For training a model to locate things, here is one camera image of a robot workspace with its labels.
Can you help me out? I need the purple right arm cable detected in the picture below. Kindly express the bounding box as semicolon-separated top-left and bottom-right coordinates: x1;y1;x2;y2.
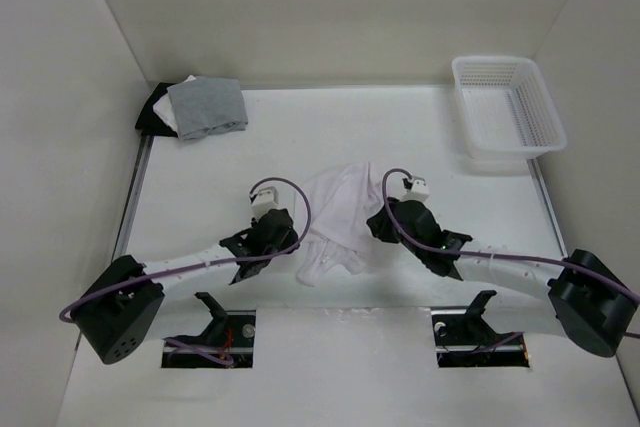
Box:
382;168;640;339

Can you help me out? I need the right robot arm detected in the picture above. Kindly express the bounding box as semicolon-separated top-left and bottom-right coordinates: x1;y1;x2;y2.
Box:
366;197;639;358

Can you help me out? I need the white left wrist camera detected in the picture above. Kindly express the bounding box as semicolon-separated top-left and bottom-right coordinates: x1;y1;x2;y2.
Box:
249;187;279;221

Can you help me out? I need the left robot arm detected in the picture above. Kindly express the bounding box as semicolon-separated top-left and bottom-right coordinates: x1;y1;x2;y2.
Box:
62;209;300;365

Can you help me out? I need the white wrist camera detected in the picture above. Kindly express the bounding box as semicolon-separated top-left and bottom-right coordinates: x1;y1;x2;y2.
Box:
249;187;279;221
401;176;430;203

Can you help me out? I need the folded grey tank top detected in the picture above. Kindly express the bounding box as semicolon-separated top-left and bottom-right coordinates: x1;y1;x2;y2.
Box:
168;77;249;141

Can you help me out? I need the folded black tank top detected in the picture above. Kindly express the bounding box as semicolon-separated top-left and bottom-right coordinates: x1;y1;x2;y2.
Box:
135;82;178;138

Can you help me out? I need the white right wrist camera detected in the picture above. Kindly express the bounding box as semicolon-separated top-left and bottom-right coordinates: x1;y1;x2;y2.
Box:
401;176;430;203

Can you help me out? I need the white plastic basket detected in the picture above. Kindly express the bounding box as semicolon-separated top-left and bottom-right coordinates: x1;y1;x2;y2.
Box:
451;56;567;162

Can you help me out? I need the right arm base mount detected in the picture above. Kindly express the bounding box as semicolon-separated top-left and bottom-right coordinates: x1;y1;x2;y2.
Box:
431;290;530;368

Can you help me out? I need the folded white tank top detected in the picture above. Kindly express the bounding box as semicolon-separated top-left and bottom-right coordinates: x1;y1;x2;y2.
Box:
153;75;197;139

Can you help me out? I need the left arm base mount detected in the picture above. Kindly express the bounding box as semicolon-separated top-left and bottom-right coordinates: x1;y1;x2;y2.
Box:
161;292;257;369

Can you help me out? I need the white tank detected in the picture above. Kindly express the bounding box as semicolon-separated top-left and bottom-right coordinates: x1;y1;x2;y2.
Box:
153;75;197;139
296;162;383;287

